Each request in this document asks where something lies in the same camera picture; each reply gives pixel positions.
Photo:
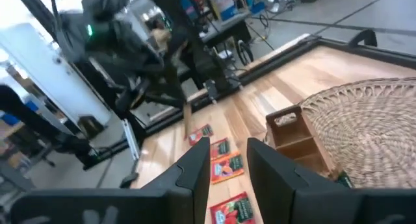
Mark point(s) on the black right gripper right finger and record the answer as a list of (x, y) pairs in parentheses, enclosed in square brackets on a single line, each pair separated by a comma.
[(325, 204)]

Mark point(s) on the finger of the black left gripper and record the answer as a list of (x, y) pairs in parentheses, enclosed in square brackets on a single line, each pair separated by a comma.
[(169, 94), (165, 104)]

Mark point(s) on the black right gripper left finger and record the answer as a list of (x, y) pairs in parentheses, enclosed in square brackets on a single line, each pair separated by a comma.
[(113, 207)]

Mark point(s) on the red strawberry tea packet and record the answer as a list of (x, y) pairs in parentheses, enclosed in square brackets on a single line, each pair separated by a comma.
[(201, 134), (221, 149), (232, 209)]

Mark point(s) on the orange peach tea packet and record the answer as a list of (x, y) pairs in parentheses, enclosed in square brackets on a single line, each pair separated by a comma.
[(227, 169)]

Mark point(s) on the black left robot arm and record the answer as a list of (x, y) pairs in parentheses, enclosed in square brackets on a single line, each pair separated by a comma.
[(107, 45)]

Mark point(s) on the wooden compartment tea box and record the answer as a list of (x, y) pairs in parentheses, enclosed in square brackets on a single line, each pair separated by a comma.
[(292, 136)]

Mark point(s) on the person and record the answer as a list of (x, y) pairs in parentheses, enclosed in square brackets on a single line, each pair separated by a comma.
[(161, 35)]

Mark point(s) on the round woven straw placemat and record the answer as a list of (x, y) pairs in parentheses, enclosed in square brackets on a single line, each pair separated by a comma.
[(367, 130)]

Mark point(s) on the black equipment desk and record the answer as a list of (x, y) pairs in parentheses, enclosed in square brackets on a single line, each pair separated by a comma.
[(227, 29)]

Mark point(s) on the white partition panel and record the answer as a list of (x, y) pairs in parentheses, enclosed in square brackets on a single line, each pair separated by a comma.
[(48, 71)]

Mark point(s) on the black office chair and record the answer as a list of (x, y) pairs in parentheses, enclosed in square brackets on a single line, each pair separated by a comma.
[(39, 120)]

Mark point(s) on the blue white box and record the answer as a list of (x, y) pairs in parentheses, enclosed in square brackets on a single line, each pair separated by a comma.
[(224, 6)]

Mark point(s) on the grey floor fan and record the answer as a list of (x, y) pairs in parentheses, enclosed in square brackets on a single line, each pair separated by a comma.
[(274, 0)]

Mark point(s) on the black metal table frame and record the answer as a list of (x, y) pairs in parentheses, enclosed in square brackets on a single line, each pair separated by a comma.
[(276, 60)]

